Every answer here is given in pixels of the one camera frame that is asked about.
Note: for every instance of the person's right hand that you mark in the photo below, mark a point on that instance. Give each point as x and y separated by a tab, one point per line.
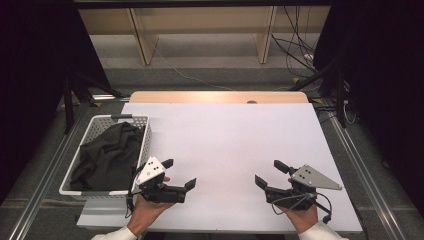
303	218

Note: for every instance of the person's left hand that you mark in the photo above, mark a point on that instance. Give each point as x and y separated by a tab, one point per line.
143	215

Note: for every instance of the short aluminium bar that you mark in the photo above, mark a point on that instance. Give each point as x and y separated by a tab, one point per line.
106	97

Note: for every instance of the black curtain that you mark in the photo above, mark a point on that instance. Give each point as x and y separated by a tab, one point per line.
393	83
30	83

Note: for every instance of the white board table cover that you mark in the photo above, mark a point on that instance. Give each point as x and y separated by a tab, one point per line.
226	140

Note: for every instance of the dark pleated skirt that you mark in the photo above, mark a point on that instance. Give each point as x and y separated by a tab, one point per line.
106	156

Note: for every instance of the light wooden shelf unit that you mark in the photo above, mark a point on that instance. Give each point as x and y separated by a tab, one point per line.
143	43

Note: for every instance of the white plug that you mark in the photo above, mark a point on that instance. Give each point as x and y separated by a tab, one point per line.
308	57

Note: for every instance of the black overhead bar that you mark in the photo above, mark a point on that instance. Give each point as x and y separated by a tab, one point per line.
200	3

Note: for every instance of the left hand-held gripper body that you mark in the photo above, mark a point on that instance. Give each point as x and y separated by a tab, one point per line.
150	170

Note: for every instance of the long aluminium rail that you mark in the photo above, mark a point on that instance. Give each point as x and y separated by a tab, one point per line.
366	186
43	185

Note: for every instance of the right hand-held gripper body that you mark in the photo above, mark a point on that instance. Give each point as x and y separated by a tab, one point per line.
310	178

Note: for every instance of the white perforated plastic basket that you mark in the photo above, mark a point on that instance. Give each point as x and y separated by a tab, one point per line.
100	122

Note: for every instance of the black metal stand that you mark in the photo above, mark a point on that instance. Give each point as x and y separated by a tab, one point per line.
68	110
340	110

